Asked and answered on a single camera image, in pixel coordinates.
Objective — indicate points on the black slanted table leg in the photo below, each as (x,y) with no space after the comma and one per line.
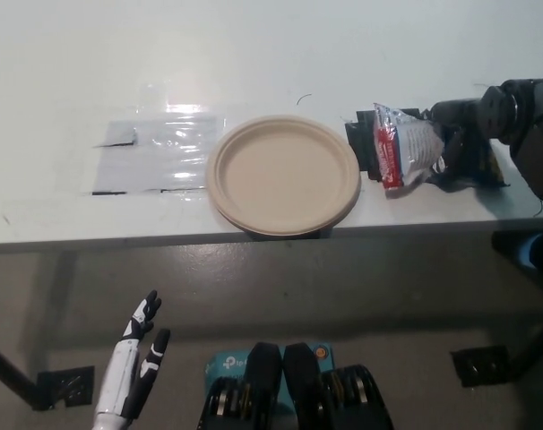
(533,354)
(7,378)

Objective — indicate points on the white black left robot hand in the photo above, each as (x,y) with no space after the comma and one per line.
(121,380)

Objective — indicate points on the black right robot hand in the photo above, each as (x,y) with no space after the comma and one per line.
(466,143)

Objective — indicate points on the beige paper plate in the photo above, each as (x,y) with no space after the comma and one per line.
(280,179)

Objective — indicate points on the thin black thread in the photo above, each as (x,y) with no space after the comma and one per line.
(479,84)
(304,97)
(540,208)

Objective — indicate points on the black and blue object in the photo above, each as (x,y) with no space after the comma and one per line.
(509,248)

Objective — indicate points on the teal router box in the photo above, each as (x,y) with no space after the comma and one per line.
(226,363)

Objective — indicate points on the sunflower seed bag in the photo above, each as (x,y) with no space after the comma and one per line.
(410,143)

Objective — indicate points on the clear taped plastic sheet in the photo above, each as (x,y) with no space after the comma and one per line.
(155,157)

